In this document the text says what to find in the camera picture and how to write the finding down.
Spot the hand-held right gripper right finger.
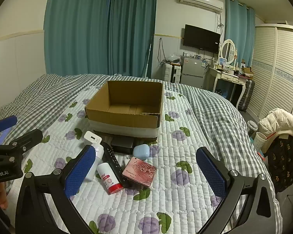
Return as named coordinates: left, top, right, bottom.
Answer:
left=196, top=147, right=277, bottom=234

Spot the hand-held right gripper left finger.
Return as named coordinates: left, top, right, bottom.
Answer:
left=15, top=145, right=98, bottom=234

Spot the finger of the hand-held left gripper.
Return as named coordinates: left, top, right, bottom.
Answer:
left=0, top=129, right=44, bottom=162
left=0, top=115, right=18, bottom=139

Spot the white bottle with red cap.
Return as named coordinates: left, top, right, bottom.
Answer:
left=97, top=162, right=124, bottom=195

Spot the plain white plastic bottle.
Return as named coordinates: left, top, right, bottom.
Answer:
left=84, top=143, right=105, bottom=182

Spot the black remote control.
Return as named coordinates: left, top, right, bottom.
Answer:
left=101, top=142, right=127, bottom=188

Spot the shiny silver metal object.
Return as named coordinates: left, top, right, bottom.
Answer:
left=84, top=131, right=102, bottom=145

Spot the pink rose print box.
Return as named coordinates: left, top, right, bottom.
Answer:
left=122, top=157, right=157, bottom=188

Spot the pale blue earbuds case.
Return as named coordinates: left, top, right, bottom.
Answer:
left=132, top=144, right=150, bottom=161

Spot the cardboard box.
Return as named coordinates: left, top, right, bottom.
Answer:
left=85, top=80, right=164, bottom=139

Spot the white floral quilt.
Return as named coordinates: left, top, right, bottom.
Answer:
left=22, top=85, right=276, bottom=234

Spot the flat black device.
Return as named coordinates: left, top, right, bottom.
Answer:
left=111, top=138, right=135, bottom=154

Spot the white patterned cup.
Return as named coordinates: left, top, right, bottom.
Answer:
left=253, top=132, right=268, bottom=152

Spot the clear jar with lid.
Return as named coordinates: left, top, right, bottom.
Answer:
left=247, top=121, right=258, bottom=137

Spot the black printed garment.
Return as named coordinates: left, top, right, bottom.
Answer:
left=266, top=134, right=293, bottom=193

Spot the grey suitcase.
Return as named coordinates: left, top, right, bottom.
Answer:
left=238, top=78, right=255, bottom=111

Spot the cream padded jacket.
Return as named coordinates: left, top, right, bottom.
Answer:
left=257, top=108, right=293, bottom=152

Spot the white dressing table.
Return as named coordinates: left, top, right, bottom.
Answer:
left=205, top=66, right=252, bottom=106

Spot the silver fridge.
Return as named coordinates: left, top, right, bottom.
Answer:
left=180, top=56, right=210, bottom=88

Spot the white suitcase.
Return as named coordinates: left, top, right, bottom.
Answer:
left=164, top=63, right=181, bottom=83

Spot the brown box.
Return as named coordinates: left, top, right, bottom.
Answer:
left=242, top=66, right=254, bottom=78

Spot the oval white vanity mirror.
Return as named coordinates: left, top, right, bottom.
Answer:
left=220, top=40, right=236, bottom=65

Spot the wide teal curtain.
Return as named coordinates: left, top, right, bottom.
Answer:
left=43, top=0, right=158, bottom=78

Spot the white louvred wardrobe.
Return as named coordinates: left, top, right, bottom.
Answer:
left=244, top=24, right=293, bottom=120

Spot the white pole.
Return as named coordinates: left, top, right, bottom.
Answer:
left=145, top=38, right=154, bottom=78

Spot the narrow teal curtain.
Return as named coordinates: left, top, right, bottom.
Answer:
left=225, top=0, right=256, bottom=66

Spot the white air conditioner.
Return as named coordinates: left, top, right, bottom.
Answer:
left=178, top=0, right=224, bottom=14

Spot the black wall television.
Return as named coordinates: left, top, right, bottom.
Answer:
left=183, top=24, right=221, bottom=53

